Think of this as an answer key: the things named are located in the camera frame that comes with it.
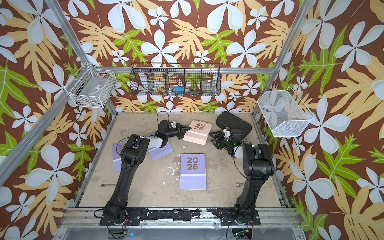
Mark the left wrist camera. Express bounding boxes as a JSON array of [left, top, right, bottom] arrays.
[[169, 121, 177, 128]]

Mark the white wire basket right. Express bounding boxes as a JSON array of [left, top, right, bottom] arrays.
[[258, 89, 315, 138]]

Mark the white wire basket left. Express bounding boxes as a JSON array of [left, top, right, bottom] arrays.
[[67, 68, 117, 109]]

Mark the black wire basket back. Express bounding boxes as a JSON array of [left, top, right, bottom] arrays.
[[128, 63, 222, 96]]

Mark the blue object in basket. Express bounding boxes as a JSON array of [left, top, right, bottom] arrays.
[[173, 86, 185, 96]]

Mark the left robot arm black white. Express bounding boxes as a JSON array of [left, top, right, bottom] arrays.
[[100, 120, 192, 226]]

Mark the purple calendar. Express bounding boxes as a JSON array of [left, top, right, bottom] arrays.
[[112, 140, 127, 173], [146, 133, 173, 161], [180, 154, 207, 188]]

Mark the green calendar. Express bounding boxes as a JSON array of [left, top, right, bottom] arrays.
[[180, 188, 206, 191]]

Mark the white wire basket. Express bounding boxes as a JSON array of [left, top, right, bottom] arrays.
[[258, 89, 315, 138], [67, 68, 117, 109]]

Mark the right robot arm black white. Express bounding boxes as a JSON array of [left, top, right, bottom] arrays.
[[209, 128, 275, 226]]

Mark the black tool case orange latch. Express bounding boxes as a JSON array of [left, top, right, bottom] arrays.
[[216, 112, 252, 139]]

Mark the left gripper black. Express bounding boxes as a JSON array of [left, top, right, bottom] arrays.
[[165, 123, 192, 140]]

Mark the pink calendar back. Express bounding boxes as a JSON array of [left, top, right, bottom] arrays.
[[183, 120, 213, 146]]

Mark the purple calendar front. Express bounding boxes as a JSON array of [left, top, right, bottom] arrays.
[[180, 154, 207, 188]]

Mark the purple calendar back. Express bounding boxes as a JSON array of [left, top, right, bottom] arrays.
[[146, 133, 173, 161]]

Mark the purple calendar far left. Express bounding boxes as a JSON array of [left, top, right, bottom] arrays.
[[112, 140, 127, 173]]

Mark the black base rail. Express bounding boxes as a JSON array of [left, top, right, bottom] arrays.
[[94, 206, 261, 227]]

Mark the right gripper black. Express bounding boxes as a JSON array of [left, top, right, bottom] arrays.
[[209, 131, 234, 150]]

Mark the metal wrench left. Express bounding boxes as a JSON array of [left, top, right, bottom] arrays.
[[101, 184, 117, 188]]

